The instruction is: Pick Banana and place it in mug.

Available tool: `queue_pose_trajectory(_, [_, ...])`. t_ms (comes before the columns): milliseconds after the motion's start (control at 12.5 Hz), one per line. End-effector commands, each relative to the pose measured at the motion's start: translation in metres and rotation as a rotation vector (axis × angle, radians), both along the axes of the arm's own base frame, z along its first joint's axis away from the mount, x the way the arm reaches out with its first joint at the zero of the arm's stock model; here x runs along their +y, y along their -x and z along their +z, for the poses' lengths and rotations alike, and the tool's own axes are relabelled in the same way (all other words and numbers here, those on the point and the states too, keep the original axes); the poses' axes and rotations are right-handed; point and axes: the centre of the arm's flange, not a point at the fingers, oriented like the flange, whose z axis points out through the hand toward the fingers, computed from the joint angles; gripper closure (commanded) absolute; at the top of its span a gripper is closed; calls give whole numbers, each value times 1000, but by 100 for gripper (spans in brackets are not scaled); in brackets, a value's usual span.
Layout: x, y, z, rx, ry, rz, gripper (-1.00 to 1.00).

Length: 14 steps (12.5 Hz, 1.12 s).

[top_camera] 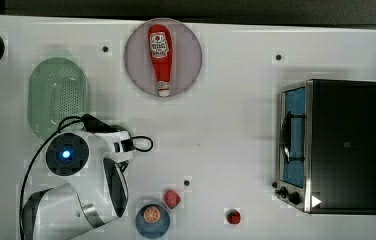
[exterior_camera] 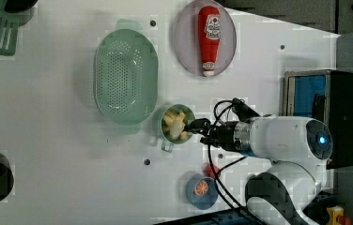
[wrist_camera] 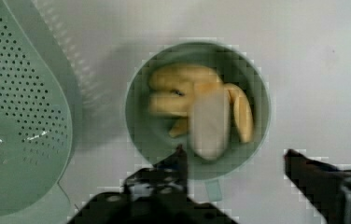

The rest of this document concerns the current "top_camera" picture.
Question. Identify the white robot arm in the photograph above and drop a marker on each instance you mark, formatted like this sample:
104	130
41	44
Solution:
94	191

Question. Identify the green mug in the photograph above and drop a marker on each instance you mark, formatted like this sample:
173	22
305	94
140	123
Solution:
120	128

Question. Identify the grey round plate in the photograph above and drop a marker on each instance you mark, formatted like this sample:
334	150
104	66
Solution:
187	57

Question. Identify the pink red plush fruit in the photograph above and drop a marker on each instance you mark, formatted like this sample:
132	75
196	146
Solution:
172	199

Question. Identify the red plush ketchup bottle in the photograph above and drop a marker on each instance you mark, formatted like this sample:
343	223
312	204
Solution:
161	54

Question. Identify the orange slice toy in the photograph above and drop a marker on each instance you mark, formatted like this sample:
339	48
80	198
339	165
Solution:
152	214

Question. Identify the small red strawberry toy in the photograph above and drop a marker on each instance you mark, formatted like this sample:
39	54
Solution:
233	217

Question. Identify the blue bowl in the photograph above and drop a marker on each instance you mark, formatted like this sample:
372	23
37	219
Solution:
155	230

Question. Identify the green perforated colander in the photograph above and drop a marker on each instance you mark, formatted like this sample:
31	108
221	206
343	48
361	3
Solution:
57	88

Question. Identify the black silver toaster oven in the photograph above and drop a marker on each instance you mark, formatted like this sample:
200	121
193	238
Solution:
327	147

